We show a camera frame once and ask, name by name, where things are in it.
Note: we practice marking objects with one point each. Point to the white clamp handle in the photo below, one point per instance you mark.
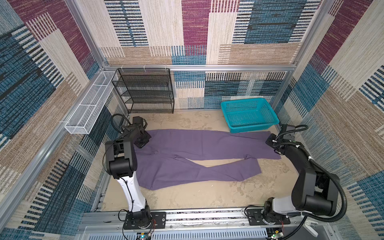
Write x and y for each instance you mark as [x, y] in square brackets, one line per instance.
[308, 225]

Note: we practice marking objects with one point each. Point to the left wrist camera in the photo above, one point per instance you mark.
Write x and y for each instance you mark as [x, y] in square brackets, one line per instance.
[140, 122]

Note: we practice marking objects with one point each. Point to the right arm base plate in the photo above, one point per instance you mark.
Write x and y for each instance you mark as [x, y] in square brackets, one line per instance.
[258, 217]

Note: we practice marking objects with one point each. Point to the white wire mesh tray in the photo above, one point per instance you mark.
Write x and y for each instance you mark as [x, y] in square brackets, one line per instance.
[87, 112]

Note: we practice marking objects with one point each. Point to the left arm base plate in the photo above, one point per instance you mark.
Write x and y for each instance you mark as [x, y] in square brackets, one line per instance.
[145, 221]

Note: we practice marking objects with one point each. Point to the teal plastic basket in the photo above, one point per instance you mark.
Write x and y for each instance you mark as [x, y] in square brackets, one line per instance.
[247, 115]

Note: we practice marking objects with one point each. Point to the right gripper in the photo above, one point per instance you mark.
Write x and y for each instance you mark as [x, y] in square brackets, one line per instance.
[272, 142]

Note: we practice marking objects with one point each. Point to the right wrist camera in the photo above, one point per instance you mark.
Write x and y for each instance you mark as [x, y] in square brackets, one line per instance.
[287, 129]

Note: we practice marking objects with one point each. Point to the black mesh shelf rack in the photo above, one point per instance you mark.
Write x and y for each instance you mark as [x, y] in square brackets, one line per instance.
[145, 90]

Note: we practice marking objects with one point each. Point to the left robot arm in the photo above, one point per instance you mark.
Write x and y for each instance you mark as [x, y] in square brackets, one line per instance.
[120, 162]

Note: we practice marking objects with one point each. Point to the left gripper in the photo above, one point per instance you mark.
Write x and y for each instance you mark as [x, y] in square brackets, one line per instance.
[140, 145]

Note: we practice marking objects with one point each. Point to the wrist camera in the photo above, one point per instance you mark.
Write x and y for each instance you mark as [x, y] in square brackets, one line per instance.
[287, 129]
[140, 122]

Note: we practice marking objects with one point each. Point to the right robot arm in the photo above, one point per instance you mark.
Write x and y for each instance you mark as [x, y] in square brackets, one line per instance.
[317, 193]

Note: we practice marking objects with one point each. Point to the purple trousers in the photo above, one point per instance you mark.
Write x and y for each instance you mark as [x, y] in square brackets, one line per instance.
[176, 157]

